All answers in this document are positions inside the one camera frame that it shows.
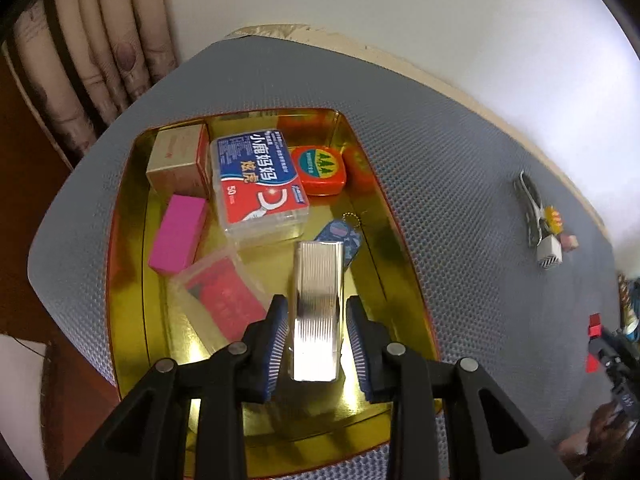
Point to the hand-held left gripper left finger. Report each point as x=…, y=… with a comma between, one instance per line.
x=272, y=345

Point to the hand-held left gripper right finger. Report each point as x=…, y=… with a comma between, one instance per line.
x=357, y=345

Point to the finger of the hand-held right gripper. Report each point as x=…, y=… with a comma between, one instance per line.
x=625, y=390
x=622, y=341

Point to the silver ribbed metal case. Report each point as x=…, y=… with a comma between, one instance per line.
x=317, y=320

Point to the clear plastic card box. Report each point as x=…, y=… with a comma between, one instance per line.
x=220, y=295

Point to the red tin box gold inside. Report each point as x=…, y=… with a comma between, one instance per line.
x=145, y=310

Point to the pink rectangular block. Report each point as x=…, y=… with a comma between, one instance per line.
x=177, y=232

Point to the clear floss pick box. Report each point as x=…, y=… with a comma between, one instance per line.
x=255, y=185

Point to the orange tape measure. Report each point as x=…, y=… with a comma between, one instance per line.
x=317, y=167

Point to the small cardboard box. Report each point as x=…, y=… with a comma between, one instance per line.
x=175, y=155

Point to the small red clip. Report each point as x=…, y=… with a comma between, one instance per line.
x=595, y=325

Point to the small pink cube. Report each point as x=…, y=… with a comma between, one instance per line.
x=570, y=241

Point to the small white cube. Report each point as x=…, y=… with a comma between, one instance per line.
x=548, y=252

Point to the small yellow orange toy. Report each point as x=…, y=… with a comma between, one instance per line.
x=552, y=217

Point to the grey mesh table mat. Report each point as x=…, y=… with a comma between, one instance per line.
x=450, y=210

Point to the brown wooden door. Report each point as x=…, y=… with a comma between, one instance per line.
x=20, y=210

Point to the beige leaf print curtain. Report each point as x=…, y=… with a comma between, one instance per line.
x=100, y=35

